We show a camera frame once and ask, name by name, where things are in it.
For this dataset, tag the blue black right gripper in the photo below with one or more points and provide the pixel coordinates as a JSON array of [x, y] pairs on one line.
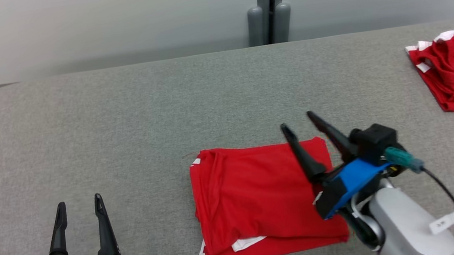
[[352, 179]]

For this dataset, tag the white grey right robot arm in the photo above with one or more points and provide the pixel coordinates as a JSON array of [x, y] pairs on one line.
[[402, 223]]

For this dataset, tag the grey rounded post cover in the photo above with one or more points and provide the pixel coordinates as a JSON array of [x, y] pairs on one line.
[[283, 23], [256, 27]]

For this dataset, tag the red basketball jersey number 23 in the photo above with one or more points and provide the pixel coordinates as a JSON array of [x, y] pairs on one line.
[[259, 202]]

